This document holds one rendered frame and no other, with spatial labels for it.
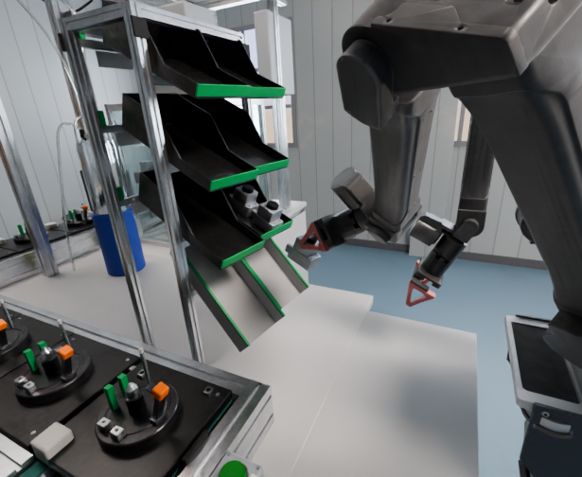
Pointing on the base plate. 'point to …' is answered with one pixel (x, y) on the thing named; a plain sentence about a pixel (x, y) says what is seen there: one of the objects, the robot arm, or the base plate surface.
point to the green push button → (233, 469)
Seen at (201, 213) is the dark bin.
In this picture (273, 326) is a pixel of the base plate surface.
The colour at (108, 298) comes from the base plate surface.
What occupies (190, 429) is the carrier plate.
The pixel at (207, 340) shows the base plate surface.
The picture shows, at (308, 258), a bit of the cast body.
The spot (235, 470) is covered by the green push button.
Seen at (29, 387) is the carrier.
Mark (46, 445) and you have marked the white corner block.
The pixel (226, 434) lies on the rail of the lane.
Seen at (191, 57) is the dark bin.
